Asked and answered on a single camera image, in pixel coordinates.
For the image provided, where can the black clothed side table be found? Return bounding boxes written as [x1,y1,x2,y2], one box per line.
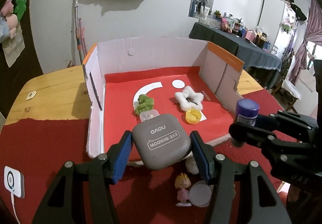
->
[188,22,282,83]

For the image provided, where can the blonde girl figurine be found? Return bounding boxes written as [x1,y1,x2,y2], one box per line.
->
[175,173,192,207]

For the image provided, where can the pink plush toys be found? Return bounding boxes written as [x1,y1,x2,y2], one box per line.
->
[1,0,18,39]

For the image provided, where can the grey eye shadow case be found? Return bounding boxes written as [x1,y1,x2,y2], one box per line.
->
[132,114,191,170]

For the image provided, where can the white fluffy star hair clip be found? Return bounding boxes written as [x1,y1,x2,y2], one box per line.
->
[175,86,204,112]

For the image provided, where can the clear round jar lid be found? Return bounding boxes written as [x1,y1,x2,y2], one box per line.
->
[188,180,212,208]

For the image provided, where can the black and white plush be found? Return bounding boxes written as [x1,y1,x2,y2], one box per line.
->
[186,156,199,175]

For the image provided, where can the yellow bottle cap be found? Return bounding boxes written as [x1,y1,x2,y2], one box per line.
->
[185,108,202,125]

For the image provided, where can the clear small plastic box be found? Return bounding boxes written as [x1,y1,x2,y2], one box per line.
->
[139,109,159,122]

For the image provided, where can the red knitted table cloth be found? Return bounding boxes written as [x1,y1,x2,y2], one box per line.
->
[0,89,300,224]

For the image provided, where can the green scrunchie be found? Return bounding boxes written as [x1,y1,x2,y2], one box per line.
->
[134,94,154,116]

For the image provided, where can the small tag on table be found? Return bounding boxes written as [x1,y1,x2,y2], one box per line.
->
[26,91,37,100]

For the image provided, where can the cardboard box with red bottom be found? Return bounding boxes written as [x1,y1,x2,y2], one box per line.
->
[82,37,244,158]

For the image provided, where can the metal stick with orange tip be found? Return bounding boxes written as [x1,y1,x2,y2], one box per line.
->
[74,0,83,64]

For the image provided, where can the green plush on door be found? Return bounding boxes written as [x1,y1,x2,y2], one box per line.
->
[14,0,27,21]

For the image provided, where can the white refrigerator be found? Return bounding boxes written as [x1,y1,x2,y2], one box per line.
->
[258,0,295,59]

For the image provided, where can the white square charger device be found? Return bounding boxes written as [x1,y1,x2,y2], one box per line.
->
[4,166,25,198]

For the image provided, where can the dark blue bottle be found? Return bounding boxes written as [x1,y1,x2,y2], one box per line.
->
[234,99,260,126]

